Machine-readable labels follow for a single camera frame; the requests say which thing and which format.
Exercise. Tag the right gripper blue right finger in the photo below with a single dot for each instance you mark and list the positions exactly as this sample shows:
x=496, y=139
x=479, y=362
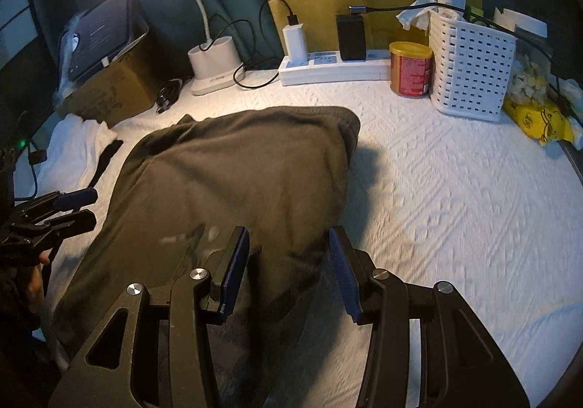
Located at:
x=353, y=269

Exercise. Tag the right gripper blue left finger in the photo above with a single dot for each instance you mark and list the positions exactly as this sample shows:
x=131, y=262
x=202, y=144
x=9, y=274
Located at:
x=227, y=266

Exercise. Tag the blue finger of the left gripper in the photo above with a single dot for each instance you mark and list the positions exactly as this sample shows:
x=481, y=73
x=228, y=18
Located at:
x=70, y=225
x=76, y=200

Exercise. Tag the brown t-shirt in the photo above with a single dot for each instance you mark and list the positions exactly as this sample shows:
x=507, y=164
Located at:
x=281, y=172

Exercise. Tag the person left hand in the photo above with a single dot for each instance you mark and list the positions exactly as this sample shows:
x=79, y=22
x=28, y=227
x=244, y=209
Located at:
x=35, y=291

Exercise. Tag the white cloth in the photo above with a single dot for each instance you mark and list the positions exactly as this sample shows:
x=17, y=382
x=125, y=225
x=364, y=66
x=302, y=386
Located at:
x=73, y=147

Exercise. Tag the cardboard box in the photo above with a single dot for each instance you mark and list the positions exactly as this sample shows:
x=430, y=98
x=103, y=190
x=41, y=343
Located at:
x=127, y=87

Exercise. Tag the white power strip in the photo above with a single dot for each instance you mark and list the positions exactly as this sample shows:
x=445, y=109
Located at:
x=323, y=67

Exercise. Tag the white desk lamp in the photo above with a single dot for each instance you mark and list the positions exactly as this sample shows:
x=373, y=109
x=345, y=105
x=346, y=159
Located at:
x=205, y=40

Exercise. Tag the red gold tin can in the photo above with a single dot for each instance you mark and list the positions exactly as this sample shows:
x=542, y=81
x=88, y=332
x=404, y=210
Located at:
x=410, y=68

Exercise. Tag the white perforated basket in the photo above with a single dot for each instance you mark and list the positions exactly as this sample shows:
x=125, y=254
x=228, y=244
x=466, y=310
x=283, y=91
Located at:
x=472, y=67

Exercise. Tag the white charger plug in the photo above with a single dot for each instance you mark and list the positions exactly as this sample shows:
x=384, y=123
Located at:
x=296, y=46

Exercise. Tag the black power adapter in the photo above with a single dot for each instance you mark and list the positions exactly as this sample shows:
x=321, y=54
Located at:
x=351, y=37

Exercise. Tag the yellow snack bag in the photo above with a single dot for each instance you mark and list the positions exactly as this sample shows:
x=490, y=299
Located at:
x=541, y=122

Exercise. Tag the glass jar white lid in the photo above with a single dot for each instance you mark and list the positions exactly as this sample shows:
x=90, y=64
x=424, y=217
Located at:
x=532, y=64

